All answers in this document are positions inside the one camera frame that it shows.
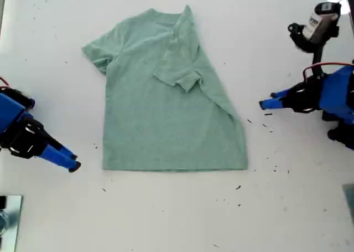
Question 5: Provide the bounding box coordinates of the green t-shirt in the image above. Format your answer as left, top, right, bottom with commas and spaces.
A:
81, 4, 249, 172

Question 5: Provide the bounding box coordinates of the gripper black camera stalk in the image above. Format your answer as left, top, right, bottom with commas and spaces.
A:
287, 22, 340, 78

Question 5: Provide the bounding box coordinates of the shiny steel post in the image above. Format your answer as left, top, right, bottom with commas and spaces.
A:
0, 195, 23, 252

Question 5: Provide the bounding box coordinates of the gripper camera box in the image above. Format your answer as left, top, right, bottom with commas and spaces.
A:
306, 2, 341, 42

